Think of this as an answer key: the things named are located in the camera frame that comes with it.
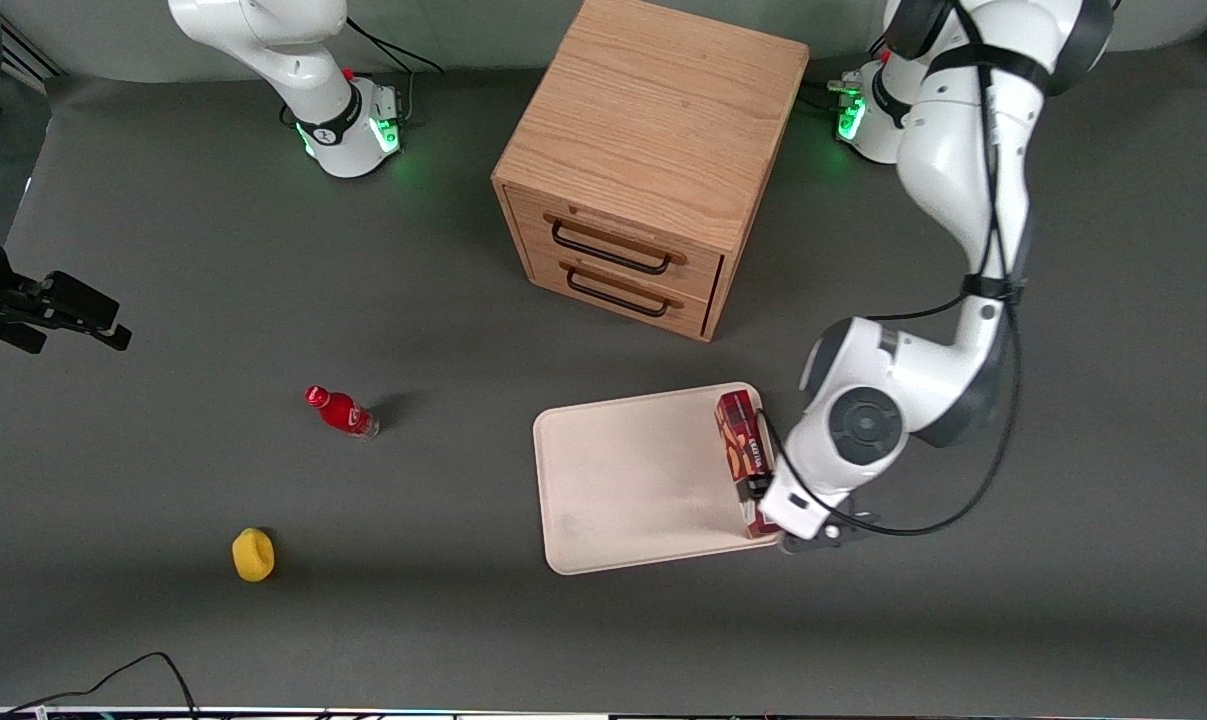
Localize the black cable at table edge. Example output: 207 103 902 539
3 652 200 717

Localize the black drawer handle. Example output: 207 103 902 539
551 220 673 276
566 265 671 319

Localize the wooden drawer cabinet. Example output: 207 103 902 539
491 0 811 343

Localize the black lower drawer handle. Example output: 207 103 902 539
566 265 671 319

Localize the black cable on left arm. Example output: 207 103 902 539
758 0 1026 537

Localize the black cable at arm base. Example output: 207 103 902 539
346 15 445 126

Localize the black upper drawer handle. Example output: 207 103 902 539
551 220 673 276

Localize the red plastic bottle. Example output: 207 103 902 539
304 385 381 439

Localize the white rectangular tray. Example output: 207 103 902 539
532 381 786 576

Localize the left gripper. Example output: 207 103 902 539
746 474 877 554

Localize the red tartan cookie box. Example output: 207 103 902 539
714 390 782 539

